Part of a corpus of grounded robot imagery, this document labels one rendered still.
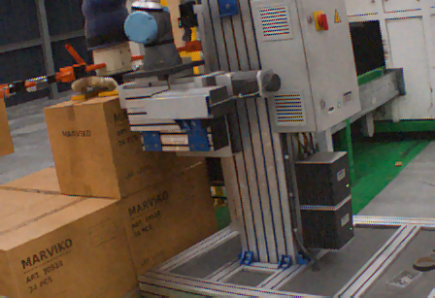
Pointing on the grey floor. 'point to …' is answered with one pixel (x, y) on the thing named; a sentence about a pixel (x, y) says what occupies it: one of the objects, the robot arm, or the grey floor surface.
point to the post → (324, 141)
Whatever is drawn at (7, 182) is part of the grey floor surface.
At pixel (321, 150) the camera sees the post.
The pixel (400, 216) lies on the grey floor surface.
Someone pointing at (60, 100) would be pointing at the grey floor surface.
